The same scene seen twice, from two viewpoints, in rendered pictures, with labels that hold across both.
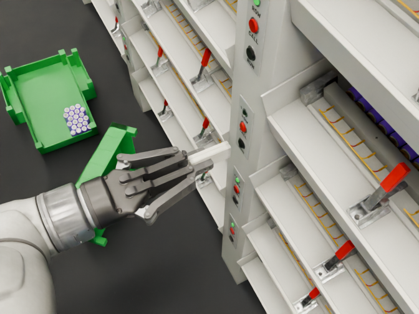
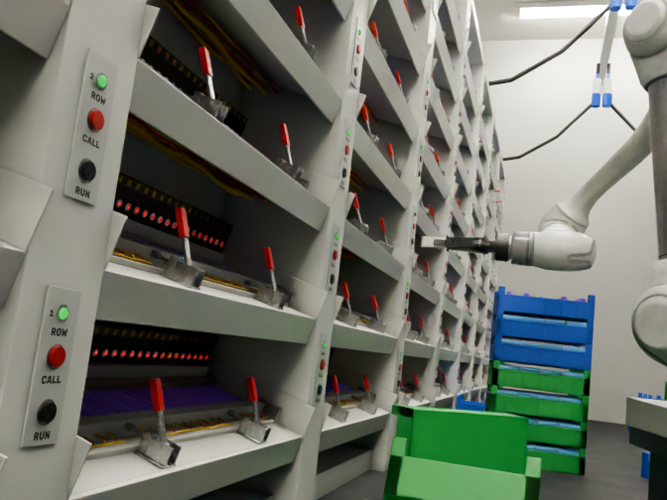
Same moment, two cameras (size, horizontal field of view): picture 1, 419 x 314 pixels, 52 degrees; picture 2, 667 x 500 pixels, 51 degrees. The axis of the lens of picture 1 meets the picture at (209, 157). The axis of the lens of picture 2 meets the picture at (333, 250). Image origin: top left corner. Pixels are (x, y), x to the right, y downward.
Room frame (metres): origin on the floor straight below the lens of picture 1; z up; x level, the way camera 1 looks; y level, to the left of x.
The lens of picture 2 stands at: (1.92, 1.11, 0.30)
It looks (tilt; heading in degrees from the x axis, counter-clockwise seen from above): 8 degrees up; 224
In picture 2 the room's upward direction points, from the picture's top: 7 degrees clockwise
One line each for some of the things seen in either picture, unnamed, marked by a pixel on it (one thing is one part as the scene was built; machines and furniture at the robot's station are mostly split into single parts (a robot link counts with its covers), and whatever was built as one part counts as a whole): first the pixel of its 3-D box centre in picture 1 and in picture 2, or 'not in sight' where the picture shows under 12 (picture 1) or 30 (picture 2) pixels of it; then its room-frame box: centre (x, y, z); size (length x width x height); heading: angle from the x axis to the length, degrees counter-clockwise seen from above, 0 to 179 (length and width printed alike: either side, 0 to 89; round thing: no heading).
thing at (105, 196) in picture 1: (116, 195); (492, 246); (0.31, 0.14, 0.61); 0.09 x 0.08 x 0.07; 117
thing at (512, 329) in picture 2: not in sight; (539, 328); (-0.25, 0.00, 0.44); 0.30 x 0.20 x 0.08; 125
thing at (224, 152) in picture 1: (210, 158); not in sight; (0.38, 0.00, 0.61); 0.07 x 0.01 x 0.03; 117
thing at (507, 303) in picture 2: not in sight; (541, 305); (-0.25, 0.00, 0.52); 0.30 x 0.20 x 0.08; 125
